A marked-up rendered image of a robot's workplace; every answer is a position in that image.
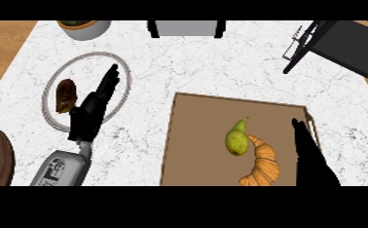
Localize grey black-framed appliance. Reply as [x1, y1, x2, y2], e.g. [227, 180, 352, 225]
[145, 19, 227, 40]

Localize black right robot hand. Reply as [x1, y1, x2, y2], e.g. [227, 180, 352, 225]
[289, 118, 343, 187]

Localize dark brown round object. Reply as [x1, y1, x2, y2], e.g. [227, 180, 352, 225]
[0, 131, 18, 187]

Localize green pear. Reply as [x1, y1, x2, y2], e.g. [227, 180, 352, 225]
[224, 116, 251, 157]

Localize dark brown pastry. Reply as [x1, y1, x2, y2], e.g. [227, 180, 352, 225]
[54, 78, 78, 115]

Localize brown wooden tray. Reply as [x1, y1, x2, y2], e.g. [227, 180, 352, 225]
[158, 92, 322, 187]

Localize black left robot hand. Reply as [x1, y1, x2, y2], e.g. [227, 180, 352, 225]
[66, 62, 122, 143]

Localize white round plate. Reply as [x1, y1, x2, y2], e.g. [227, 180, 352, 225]
[40, 51, 133, 133]

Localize golden croissant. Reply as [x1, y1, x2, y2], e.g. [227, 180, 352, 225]
[236, 133, 282, 187]

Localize grey plant pot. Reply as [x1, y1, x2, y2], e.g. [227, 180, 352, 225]
[56, 19, 112, 42]

